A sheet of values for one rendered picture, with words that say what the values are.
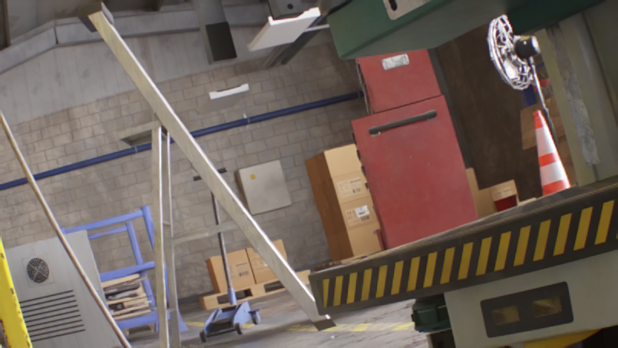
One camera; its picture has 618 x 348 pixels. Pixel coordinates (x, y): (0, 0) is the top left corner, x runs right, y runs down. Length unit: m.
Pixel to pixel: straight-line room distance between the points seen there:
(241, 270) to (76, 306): 5.80
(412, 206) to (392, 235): 0.16
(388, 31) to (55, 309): 4.26
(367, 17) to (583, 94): 0.28
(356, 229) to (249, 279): 1.34
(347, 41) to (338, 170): 10.15
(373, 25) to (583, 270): 0.46
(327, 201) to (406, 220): 6.90
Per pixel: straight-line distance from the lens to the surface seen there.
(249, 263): 10.91
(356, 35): 1.18
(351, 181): 11.37
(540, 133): 5.44
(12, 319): 3.57
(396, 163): 4.69
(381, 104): 4.72
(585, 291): 0.82
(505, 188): 12.14
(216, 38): 1.00
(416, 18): 1.09
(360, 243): 11.31
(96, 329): 5.27
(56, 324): 5.25
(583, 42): 1.18
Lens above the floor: 0.35
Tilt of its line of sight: 4 degrees up
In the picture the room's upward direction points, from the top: 16 degrees counter-clockwise
